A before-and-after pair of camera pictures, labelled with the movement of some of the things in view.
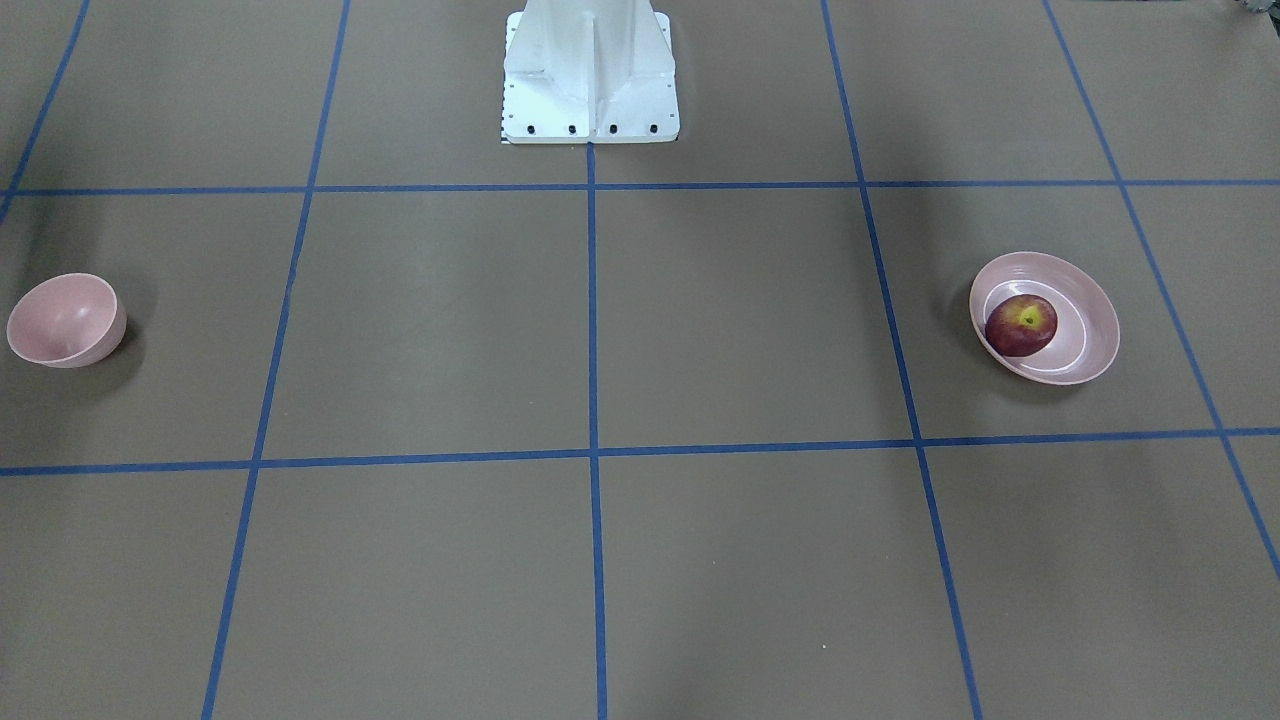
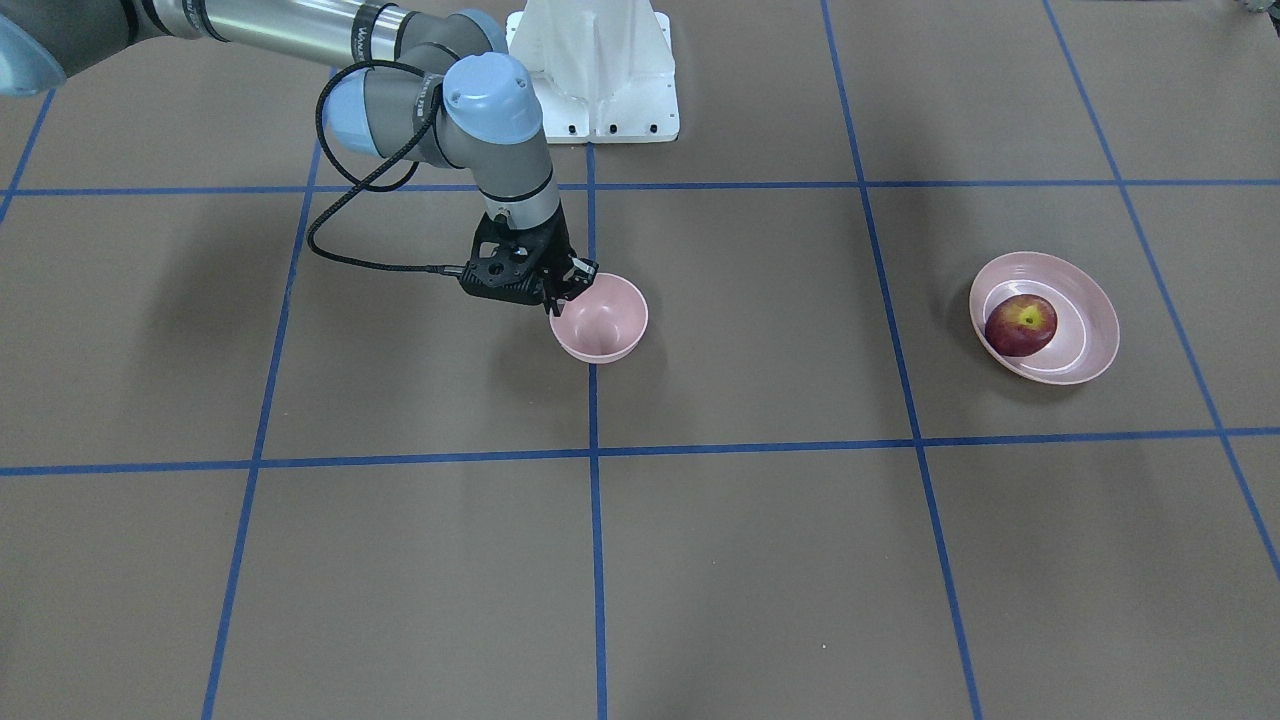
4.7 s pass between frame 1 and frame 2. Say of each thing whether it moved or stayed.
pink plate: stayed
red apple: stayed
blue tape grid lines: stayed
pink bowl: moved
